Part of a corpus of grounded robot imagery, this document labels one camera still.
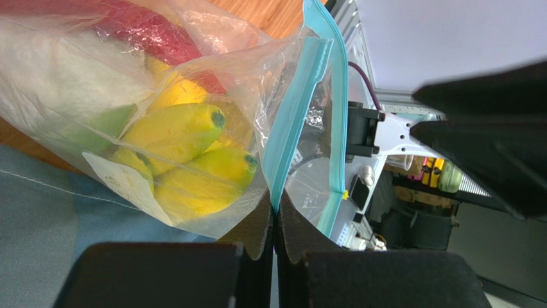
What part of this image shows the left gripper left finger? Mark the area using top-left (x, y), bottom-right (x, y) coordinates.
top-left (54, 192), bottom-right (274, 307)

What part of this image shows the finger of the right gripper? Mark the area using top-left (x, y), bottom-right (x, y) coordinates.
top-left (412, 60), bottom-right (546, 122)
top-left (410, 117), bottom-right (546, 219)

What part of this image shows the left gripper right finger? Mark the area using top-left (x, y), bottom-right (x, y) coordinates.
top-left (277, 193), bottom-right (490, 307)

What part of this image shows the fake white cauliflower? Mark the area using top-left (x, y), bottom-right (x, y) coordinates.
top-left (1, 28), bottom-right (153, 135)

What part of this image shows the plaid pillow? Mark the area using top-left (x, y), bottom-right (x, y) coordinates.
top-left (1, 145), bottom-right (209, 307)

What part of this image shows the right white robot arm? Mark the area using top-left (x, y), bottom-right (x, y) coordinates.
top-left (345, 60), bottom-right (546, 219)

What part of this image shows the fake banana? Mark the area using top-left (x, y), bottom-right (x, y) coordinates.
top-left (111, 103), bottom-right (259, 221)

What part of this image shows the fake red chili pepper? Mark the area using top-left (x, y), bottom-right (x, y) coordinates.
top-left (0, 0), bottom-right (227, 95)

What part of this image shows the clear zip top bag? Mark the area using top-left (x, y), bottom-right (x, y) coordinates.
top-left (1, 1), bottom-right (348, 238)

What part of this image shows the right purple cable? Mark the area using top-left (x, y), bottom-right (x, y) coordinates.
top-left (348, 61), bottom-right (383, 111)

